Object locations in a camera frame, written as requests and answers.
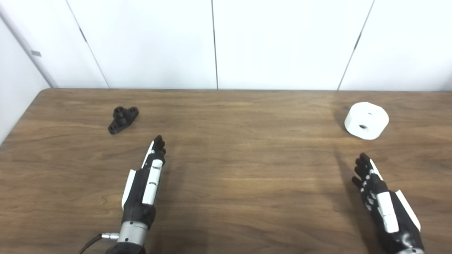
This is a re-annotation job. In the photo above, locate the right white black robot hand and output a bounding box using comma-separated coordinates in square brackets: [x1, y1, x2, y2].
[352, 152, 425, 253]

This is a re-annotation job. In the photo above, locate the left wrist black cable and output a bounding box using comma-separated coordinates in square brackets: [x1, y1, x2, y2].
[78, 232, 120, 254]

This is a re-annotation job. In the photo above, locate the black flanged holder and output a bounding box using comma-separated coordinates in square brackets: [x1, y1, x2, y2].
[108, 106, 139, 135]

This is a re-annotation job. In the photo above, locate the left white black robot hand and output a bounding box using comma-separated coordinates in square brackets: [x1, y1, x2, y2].
[121, 135, 167, 229]

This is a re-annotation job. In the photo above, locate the round white piece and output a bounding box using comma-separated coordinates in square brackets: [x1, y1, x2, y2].
[344, 102, 389, 140]

